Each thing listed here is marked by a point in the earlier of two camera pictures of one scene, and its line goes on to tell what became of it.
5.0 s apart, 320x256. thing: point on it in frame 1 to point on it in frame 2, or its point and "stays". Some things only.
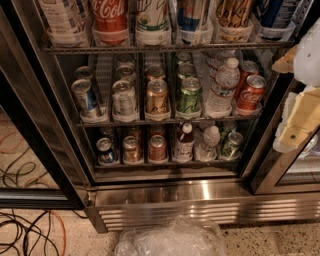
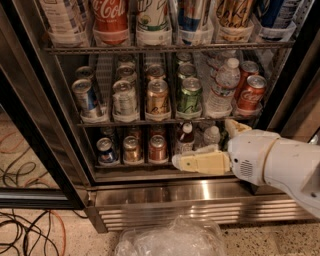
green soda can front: [189, 98] stays
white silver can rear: [125, 60] stays
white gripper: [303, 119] to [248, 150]
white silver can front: [124, 102] stays
